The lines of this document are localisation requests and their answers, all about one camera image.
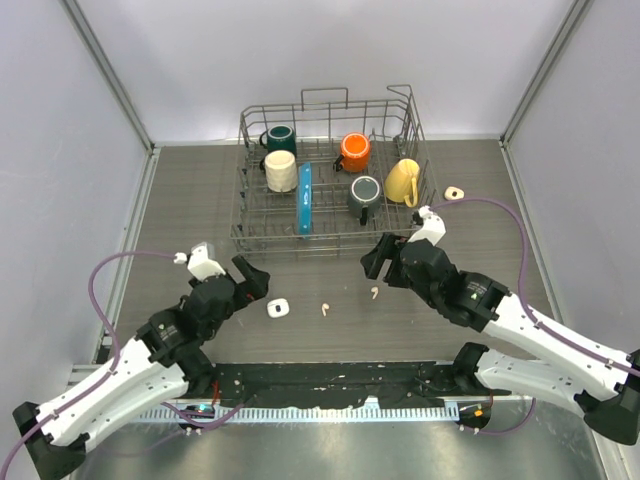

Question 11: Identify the white earbud charging case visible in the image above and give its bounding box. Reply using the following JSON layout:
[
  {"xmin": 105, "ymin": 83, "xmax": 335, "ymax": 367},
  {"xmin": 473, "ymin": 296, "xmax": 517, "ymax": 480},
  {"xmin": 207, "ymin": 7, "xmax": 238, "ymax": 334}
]
[{"xmin": 266, "ymin": 298, "xmax": 290, "ymax": 319}]

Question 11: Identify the beige earbud case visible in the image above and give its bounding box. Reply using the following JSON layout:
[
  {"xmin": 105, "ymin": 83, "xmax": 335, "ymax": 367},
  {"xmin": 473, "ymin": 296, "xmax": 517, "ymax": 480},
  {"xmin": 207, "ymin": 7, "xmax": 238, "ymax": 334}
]
[{"xmin": 444, "ymin": 186, "xmax": 465, "ymax": 201}]

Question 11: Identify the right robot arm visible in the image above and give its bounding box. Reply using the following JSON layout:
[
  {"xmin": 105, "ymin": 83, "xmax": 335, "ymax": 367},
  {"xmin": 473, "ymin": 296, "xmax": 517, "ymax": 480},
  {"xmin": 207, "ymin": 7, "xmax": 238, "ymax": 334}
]
[{"xmin": 360, "ymin": 233, "xmax": 639, "ymax": 445}]

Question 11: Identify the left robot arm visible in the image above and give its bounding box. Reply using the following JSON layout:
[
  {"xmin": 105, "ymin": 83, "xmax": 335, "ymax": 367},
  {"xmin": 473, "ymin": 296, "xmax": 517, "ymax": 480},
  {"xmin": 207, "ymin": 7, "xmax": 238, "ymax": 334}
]
[{"xmin": 13, "ymin": 244, "xmax": 270, "ymax": 479}]

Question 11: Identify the grey mug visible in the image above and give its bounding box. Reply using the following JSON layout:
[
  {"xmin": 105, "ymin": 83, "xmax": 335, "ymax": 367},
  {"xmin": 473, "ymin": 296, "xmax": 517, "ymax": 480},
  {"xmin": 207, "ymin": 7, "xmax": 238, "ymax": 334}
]
[{"xmin": 347, "ymin": 175, "xmax": 382, "ymax": 226}]

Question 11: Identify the yellow mug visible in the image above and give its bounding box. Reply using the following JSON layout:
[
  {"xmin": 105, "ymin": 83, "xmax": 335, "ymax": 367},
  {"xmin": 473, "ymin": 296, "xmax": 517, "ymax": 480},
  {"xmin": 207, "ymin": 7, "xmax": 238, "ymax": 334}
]
[{"xmin": 384, "ymin": 158, "xmax": 420, "ymax": 208}]

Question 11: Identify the blue plate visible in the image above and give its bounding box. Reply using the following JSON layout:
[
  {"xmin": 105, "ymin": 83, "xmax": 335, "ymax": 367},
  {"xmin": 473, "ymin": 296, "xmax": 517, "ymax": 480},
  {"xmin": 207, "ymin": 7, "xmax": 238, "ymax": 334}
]
[{"xmin": 296, "ymin": 162, "xmax": 313, "ymax": 236}]

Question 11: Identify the cream textured mug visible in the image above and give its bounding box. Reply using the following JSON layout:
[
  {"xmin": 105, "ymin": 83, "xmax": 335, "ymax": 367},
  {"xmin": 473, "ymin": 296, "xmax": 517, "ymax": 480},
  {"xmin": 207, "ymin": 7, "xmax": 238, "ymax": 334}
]
[{"xmin": 260, "ymin": 150, "xmax": 298, "ymax": 193}]

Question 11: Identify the orange mug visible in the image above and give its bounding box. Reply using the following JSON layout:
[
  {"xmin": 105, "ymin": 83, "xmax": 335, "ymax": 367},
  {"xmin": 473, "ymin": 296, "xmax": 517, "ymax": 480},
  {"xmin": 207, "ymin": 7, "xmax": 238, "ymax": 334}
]
[{"xmin": 333, "ymin": 132, "xmax": 371, "ymax": 173}]

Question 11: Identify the dark green mug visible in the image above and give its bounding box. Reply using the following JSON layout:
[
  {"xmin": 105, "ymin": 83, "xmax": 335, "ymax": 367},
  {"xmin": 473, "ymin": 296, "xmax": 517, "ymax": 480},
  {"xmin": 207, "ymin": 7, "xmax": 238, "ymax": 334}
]
[{"xmin": 259, "ymin": 125, "xmax": 297, "ymax": 156}]

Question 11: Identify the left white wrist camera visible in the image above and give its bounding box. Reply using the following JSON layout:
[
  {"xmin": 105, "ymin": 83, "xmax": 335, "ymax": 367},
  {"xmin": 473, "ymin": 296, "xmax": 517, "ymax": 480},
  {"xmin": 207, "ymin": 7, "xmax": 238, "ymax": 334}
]
[{"xmin": 173, "ymin": 242, "xmax": 226, "ymax": 281}]

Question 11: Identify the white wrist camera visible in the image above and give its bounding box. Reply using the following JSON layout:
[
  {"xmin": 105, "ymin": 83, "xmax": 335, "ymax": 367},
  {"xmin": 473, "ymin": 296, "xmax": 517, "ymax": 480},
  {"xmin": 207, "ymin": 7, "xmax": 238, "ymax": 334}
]
[
  {"xmin": 173, "ymin": 242, "xmax": 226, "ymax": 281},
  {"xmin": 408, "ymin": 205, "xmax": 446, "ymax": 246}
]

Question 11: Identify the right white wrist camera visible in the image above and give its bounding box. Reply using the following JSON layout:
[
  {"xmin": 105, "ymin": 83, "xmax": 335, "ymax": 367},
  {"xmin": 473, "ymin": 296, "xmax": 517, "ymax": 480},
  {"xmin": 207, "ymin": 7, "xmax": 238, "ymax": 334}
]
[{"xmin": 408, "ymin": 205, "xmax": 446, "ymax": 246}]

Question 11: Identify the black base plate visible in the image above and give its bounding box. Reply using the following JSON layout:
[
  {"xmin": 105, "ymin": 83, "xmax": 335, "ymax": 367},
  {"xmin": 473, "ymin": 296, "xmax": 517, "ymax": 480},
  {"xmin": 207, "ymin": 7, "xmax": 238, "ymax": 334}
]
[{"xmin": 203, "ymin": 361, "xmax": 489, "ymax": 410}]

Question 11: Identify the grey wire dish rack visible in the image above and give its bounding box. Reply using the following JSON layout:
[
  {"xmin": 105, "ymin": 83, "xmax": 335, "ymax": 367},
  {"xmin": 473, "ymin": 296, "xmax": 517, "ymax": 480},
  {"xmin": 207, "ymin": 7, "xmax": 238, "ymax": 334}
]
[{"xmin": 230, "ymin": 84, "xmax": 440, "ymax": 255}]

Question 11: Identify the white slotted cable duct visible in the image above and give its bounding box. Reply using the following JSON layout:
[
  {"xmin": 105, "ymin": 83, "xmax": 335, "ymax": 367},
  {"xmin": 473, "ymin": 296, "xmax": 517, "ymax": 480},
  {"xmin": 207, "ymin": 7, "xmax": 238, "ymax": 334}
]
[{"xmin": 131, "ymin": 398, "xmax": 459, "ymax": 424}]

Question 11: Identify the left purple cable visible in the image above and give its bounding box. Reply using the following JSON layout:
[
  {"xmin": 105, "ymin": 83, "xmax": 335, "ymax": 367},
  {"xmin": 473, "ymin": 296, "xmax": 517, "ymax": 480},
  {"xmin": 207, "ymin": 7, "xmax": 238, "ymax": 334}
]
[{"xmin": 0, "ymin": 249, "xmax": 246, "ymax": 480}]

